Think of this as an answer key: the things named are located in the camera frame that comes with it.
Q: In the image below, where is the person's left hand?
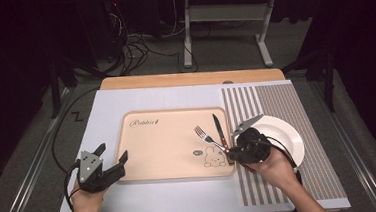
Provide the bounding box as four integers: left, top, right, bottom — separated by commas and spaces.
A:
68, 179, 109, 212

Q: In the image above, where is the white metal desk frame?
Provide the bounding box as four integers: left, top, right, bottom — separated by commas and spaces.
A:
179, 0, 326, 74

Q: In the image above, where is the striped placemat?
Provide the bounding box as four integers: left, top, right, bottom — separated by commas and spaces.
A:
220, 78, 349, 208

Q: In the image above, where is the white board sheet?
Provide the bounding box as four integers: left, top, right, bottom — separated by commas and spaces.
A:
48, 73, 351, 212

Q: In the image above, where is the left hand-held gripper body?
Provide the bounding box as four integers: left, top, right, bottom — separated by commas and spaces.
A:
74, 148, 116, 195

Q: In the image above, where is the right hand-held gripper cable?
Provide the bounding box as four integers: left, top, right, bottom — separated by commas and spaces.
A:
261, 132, 307, 212

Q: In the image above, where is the left hand-held gripper cable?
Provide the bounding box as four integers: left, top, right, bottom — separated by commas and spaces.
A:
61, 159, 83, 212

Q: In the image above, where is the black floor cable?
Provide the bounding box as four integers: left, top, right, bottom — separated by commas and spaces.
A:
47, 87, 107, 175

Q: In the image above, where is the fork with brown handle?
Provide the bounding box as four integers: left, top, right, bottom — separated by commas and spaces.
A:
192, 121, 254, 177

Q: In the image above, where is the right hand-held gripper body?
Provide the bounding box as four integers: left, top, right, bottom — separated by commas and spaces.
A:
231, 113, 275, 166

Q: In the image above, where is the hand-held gripper cable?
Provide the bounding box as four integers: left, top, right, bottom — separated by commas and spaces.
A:
61, 159, 83, 212
261, 132, 307, 212

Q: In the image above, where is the white deep plate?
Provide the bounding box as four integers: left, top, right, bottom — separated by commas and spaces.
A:
250, 112, 307, 172

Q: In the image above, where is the black metal stand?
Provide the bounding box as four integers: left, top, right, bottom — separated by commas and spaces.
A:
45, 52, 82, 121
280, 47, 341, 117

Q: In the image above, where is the bundle of floor cables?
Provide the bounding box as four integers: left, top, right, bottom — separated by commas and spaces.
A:
99, 0, 183, 79

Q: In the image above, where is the metal floor rail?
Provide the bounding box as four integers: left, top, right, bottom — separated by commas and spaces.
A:
0, 87, 81, 212
308, 75, 376, 212

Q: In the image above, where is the pink rabbit print tray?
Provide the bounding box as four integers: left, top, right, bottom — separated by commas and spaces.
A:
111, 104, 238, 185

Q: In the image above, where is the person's right hand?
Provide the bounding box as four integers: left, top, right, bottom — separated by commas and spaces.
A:
244, 144, 300, 195

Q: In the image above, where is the knife with brown handle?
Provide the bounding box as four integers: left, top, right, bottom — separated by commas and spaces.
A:
212, 112, 235, 167

